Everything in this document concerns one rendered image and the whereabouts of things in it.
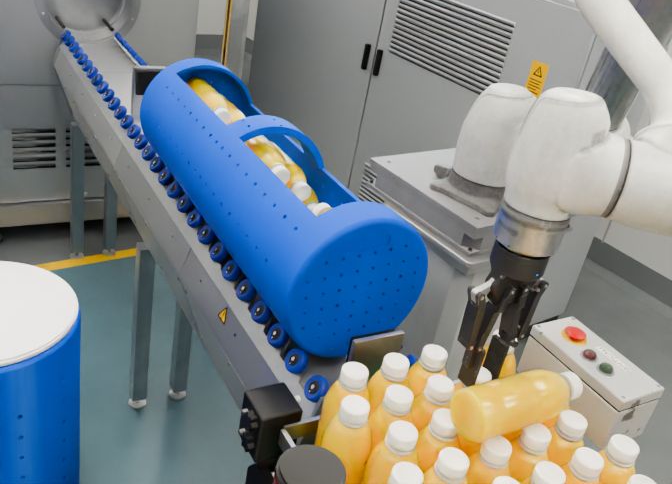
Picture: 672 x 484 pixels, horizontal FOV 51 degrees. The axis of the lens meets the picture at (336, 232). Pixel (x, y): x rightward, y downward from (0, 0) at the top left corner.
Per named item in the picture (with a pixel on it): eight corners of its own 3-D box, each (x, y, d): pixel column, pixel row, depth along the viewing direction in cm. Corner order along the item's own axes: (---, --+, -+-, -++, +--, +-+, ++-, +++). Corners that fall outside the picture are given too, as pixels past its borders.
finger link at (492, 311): (518, 289, 96) (511, 288, 95) (483, 355, 99) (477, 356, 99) (500, 273, 98) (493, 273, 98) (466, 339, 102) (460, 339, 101)
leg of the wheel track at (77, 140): (82, 253, 315) (83, 120, 286) (85, 259, 311) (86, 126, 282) (68, 254, 312) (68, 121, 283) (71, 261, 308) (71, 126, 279)
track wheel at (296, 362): (302, 345, 124) (295, 341, 123) (314, 361, 121) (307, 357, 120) (285, 364, 124) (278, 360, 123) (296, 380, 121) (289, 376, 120)
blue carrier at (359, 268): (241, 154, 199) (245, 54, 184) (416, 338, 134) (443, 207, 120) (141, 166, 185) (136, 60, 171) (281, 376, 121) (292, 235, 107)
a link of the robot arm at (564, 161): (496, 211, 88) (602, 238, 86) (534, 91, 81) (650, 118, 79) (498, 180, 97) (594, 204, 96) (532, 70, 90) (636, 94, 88)
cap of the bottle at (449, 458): (466, 461, 91) (469, 451, 90) (466, 484, 87) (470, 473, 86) (436, 453, 91) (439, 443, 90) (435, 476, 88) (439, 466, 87)
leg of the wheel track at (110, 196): (114, 249, 322) (118, 120, 293) (117, 256, 318) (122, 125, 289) (101, 251, 319) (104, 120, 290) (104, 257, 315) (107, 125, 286)
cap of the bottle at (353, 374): (335, 373, 102) (337, 363, 101) (358, 369, 103) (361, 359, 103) (347, 391, 99) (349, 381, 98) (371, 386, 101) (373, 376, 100)
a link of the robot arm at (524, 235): (488, 192, 93) (476, 232, 96) (535, 225, 86) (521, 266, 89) (537, 188, 97) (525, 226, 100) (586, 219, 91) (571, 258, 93)
